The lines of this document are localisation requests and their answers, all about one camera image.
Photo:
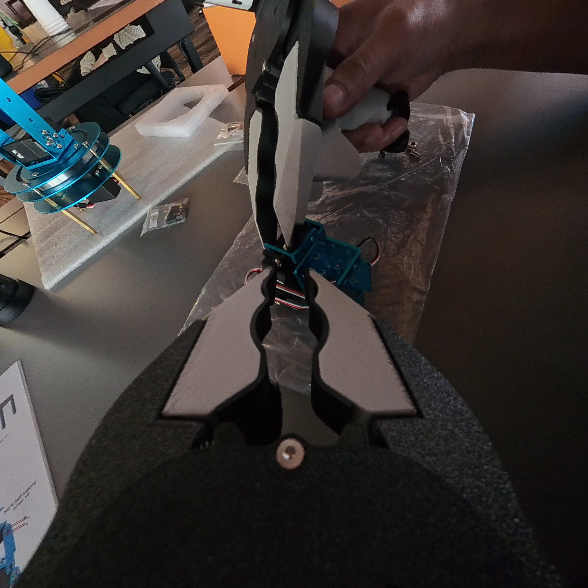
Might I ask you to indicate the white foam block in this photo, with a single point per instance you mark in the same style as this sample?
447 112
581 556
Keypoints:
156 127

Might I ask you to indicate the orange cardboard box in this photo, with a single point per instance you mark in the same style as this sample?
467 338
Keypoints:
229 36

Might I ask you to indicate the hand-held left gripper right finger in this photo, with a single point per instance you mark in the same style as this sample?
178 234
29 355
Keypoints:
367 363

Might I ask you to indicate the white instruction manual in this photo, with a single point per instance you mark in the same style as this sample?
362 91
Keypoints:
23 436

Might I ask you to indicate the person's right hand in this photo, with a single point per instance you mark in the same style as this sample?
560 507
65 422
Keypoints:
399 46

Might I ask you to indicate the white foam sheet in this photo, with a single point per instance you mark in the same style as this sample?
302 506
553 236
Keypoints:
138 183

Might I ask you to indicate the blue perforated metal bracket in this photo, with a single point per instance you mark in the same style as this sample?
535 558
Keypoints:
335 266

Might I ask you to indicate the pile of clear screw bags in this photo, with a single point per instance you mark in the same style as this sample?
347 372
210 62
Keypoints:
229 133

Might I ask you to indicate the black table frame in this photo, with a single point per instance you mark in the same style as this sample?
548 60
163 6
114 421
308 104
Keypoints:
174 23

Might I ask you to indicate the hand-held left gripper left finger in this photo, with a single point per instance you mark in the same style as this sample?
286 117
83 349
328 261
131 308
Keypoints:
211 363

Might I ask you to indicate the blue acrylic round robot base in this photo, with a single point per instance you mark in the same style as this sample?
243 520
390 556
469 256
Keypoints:
55 151

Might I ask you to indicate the large clear plastic bag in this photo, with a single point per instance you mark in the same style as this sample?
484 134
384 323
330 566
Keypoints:
404 220

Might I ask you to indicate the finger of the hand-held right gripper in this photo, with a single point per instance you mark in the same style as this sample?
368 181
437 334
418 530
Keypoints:
294 160
255 160

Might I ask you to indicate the zip bag with black parts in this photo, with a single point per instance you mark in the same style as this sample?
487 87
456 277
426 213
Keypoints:
165 216

